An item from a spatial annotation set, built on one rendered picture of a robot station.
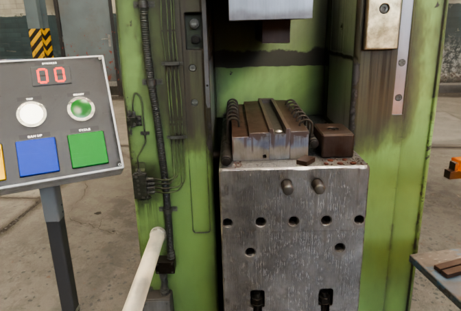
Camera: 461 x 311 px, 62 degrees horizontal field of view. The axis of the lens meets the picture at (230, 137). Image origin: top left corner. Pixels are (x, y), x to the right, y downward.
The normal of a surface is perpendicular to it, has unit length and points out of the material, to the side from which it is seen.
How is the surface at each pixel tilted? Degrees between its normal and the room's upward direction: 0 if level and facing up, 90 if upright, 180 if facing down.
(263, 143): 90
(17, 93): 60
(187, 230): 90
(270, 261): 90
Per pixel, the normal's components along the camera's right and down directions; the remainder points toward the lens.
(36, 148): 0.36, -0.26
